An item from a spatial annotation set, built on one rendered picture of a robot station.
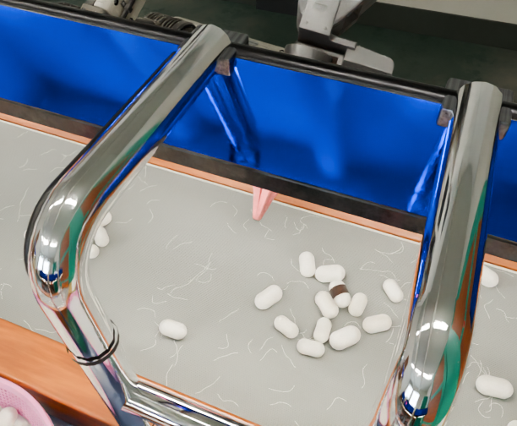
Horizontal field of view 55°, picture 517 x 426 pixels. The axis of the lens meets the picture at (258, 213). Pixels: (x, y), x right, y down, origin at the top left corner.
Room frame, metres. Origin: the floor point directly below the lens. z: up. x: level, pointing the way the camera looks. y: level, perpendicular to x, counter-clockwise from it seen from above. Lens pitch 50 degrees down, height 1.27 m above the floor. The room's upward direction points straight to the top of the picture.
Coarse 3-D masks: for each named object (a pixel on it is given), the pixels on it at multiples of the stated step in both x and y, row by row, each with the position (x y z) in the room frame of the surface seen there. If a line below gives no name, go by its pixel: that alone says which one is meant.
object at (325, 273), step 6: (318, 270) 0.34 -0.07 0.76; (324, 270) 0.34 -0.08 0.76; (330, 270) 0.34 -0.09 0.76; (336, 270) 0.34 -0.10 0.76; (342, 270) 0.34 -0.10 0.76; (318, 276) 0.33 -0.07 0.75; (324, 276) 0.33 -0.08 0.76; (330, 276) 0.33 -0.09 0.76; (336, 276) 0.33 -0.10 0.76; (342, 276) 0.33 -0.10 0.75
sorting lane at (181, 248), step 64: (0, 128) 0.63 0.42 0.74; (0, 192) 0.49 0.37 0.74; (128, 192) 0.49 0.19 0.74; (192, 192) 0.49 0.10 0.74; (0, 256) 0.37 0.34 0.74; (128, 256) 0.37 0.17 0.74; (192, 256) 0.37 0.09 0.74; (256, 256) 0.37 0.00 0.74; (320, 256) 0.37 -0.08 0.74; (384, 256) 0.37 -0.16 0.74; (128, 320) 0.28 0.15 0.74; (192, 320) 0.28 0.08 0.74; (256, 320) 0.28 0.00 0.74; (512, 320) 0.28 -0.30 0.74; (192, 384) 0.20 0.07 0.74; (256, 384) 0.20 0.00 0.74; (320, 384) 0.20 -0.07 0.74; (512, 384) 0.20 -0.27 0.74
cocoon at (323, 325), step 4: (320, 320) 0.27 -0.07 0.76; (324, 320) 0.27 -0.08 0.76; (328, 320) 0.27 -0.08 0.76; (320, 324) 0.27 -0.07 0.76; (324, 324) 0.27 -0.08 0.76; (328, 324) 0.27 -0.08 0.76; (316, 328) 0.26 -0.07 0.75; (320, 328) 0.26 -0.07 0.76; (324, 328) 0.26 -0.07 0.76; (328, 328) 0.26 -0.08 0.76; (316, 332) 0.26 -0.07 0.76; (320, 332) 0.26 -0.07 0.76; (324, 332) 0.26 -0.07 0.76; (328, 332) 0.26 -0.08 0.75; (316, 336) 0.25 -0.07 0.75; (320, 336) 0.25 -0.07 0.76; (324, 336) 0.25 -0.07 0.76; (328, 336) 0.25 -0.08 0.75; (316, 340) 0.25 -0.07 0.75; (320, 340) 0.25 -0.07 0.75; (324, 340) 0.25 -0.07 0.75
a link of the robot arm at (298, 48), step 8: (288, 48) 0.51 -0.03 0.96; (296, 48) 0.50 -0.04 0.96; (304, 48) 0.49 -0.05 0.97; (312, 48) 0.49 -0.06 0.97; (320, 48) 0.52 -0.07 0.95; (304, 56) 0.49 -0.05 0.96; (312, 56) 0.49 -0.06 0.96; (320, 56) 0.49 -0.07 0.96; (328, 56) 0.50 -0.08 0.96; (336, 56) 0.49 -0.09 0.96; (344, 56) 0.49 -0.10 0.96
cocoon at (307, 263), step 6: (306, 252) 0.37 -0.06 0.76; (300, 258) 0.36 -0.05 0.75; (306, 258) 0.36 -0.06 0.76; (312, 258) 0.36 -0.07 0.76; (300, 264) 0.35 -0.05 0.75; (306, 264) 0.35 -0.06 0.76; (312, 264) 0.35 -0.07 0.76; (300, 270) 0.34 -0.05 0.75; (306, 270) 0.34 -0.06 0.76; (312, 270) 0.34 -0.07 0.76; (306, 276) 0.34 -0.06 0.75
